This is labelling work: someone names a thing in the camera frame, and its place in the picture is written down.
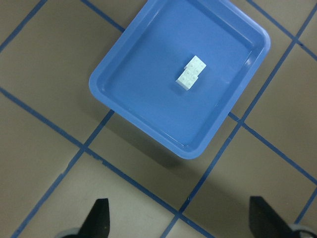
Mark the blue plastic tray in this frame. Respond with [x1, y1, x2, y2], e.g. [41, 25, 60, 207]
[89, 0, 271, 159]

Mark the white block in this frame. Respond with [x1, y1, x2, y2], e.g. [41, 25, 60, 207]
[184, 56, 207, 76]
[176, 72, 198, 91]

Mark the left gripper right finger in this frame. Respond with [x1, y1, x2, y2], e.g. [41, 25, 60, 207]
[249, 195, 317, 238]

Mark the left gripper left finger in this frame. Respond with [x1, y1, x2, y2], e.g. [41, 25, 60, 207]
[56, 198, 110, 238]

